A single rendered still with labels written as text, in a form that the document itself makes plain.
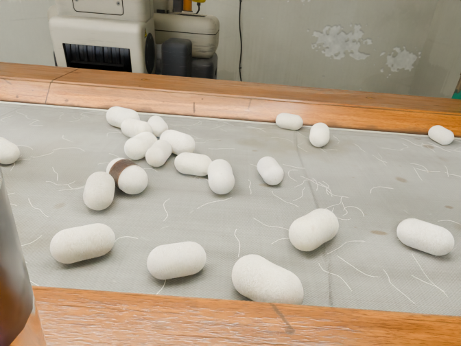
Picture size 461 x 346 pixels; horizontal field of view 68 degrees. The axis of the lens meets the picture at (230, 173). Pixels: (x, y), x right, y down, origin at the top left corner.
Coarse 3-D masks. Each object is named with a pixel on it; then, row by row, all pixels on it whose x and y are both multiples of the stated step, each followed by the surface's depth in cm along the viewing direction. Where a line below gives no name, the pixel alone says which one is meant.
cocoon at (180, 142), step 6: (168, 132) 31; (174, 132) 31; (180, 132) 31; (162, 138) 31; (168, 138) 31; (174, 138) 31; (180, 138) 31; (186, 138) 31; (192, 138) 31; (174, 144) 31; (180, 144) 30; (186, 144) 31; (192, 144) 31; (174, 150) 31; (180, 150) 31; (186, 150) 31; (192, 150) 31
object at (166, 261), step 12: (156, 252) 17; (168, 252) 17; (180, 252) 18; (192, 252) 18; (204, 252) 18; (156, 264) 17; (168, 264) 17; (180, 264) 17; (192, 264) 18; (156, 276) 17; (168, 276) 17; (180, 276) 18
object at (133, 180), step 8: (128, 168) 24; (136, 168) 24; (120, 176) 24; (128, 176) 24; (136, 176) 24; (144, 176) 25; (120, 184) 24; (128, 184) 24; (136, 184) 24; (144, 184) 25; (128, 192) 24; (136, 192) 25
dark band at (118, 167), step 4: (120, 160) 25; (124, 160) 25; (128, 160) 26; (116, 164) 25; (120, 164) 25; (124, 164) 25; (128, 164) 25; (132, 164) 25; (136, 164) 25; (112, 168) 25; (116, 168) 25; (120, 168) 24; (124, 168) 24; (112, 172) 25; (116, 172) 24; (120, 172) 24; (112, 176) 25; (116, 176) 24; (116, 180) 24; (116, 184) 25
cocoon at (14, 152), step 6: (0, 138) 28; (0, 144) 27; (6, 144) 27; (12, 144) 27; (0, 150) 27; (6, 150) 27; (12, 150) 27; (18, 150) 28; (0, 156) 27; (6, 156) 27; (12, 156) 27; (18, 156) 28; (0, 162) 27; (6, 162) 27; (12, 162) 28
